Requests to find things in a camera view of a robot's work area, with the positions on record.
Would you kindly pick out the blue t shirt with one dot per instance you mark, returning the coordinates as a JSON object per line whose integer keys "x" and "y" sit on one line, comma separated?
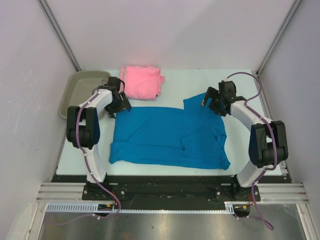
{"x": 191, "y": 137}

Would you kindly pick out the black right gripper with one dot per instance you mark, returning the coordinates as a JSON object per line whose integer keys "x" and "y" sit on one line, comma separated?
{"x": 212, "y": 93}

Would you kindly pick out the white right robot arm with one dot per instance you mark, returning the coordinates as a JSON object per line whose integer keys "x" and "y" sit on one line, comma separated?
{"x": 268, "y": 144}

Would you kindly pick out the beige plastic tray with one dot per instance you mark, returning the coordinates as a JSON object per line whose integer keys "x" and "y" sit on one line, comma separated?
{"x": 80, "y": 88}

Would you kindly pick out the aluminium corner post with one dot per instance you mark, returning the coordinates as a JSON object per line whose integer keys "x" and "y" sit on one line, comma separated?
{"x": 45, "y": 7}
{"x": 294, "y": 8}

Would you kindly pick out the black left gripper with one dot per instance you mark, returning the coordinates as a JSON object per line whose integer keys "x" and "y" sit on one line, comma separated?
{"x": 124, "y": 105}

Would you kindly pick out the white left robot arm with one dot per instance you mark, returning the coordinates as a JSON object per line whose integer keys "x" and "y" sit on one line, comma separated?
{"x": 83, "y": 127}

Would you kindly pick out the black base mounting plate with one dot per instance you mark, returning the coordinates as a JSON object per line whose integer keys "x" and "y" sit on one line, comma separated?
{"x": 217, "y": 188}

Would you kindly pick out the pink folded t shirt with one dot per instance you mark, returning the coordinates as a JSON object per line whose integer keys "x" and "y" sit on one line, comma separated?
{"x": 142, "y": 83}

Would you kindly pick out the white slotted cable duct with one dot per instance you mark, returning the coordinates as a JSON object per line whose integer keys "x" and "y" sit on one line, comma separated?
{"x": 102, "y": 208}

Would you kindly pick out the aluminium corner post left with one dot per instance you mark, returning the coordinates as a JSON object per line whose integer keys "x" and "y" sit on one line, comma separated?
{"x": 45, "y": 7}

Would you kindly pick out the aluminium corner post right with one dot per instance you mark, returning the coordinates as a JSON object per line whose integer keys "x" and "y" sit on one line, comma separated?
{"x": 294, "y": 8}

